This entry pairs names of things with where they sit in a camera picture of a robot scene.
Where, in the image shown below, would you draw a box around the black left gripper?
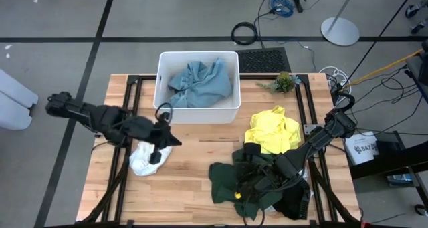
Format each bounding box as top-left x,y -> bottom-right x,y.
145,119 -> 183,166

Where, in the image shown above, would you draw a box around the grey stand pole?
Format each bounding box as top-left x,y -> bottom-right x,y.
329,0 -> 358,33

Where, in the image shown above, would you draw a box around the white plastic laundry basket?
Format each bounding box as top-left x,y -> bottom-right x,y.
153,51 -> 241,124

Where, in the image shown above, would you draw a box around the light grey padded seat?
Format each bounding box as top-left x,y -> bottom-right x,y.
0,69 -> 39,131

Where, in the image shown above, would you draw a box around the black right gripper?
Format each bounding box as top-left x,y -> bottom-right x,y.
233,142 -> 287,203

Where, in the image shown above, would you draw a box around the black rubber floor mat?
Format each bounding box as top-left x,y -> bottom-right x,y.
235,47 -> 292,74

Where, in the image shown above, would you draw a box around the coiled white cable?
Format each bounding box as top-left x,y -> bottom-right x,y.
318,66 -> 352,88

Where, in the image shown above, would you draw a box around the round grey stand base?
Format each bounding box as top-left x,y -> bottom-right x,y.
320,16 -> 360,47

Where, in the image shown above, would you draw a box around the light blue denim jeans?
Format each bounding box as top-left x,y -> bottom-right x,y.
167,57 -> 233,108

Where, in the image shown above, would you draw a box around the plain white cloth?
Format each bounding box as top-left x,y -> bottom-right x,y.
129,140 -> 173,177

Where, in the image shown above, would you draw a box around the coiled blue cable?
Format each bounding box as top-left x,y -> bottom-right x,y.
268,0 -> 294,17

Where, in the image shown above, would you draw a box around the white printed box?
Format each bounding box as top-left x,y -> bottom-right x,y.
344,131 -> 381,166

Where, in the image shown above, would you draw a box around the small potted succulent plant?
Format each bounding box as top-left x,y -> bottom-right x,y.
257,70 -> 301,94

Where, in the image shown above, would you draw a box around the thin black pole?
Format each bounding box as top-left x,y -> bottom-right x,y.
344,0 -> 418,85

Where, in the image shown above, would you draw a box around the dark green garment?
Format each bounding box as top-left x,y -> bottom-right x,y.
208,147 -> 285,221

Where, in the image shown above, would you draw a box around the coiled black cable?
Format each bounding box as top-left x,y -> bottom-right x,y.
231,21 -> 259,45

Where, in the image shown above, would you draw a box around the yellow strap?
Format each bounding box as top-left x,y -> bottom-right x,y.
347,49 -> 423,85

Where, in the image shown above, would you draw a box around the black garment with ribbed trim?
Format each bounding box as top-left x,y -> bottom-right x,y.
272,177 -> 312,221

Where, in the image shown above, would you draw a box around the yellow shirt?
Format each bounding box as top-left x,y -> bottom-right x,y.
244,105 -> 302,155

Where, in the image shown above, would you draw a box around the black cart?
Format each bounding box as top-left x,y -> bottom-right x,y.
347,130 -> 428,217

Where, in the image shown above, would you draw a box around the black caster wheel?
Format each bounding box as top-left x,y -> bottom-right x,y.
411,19 -> 428,35
405,3 -> 422,19

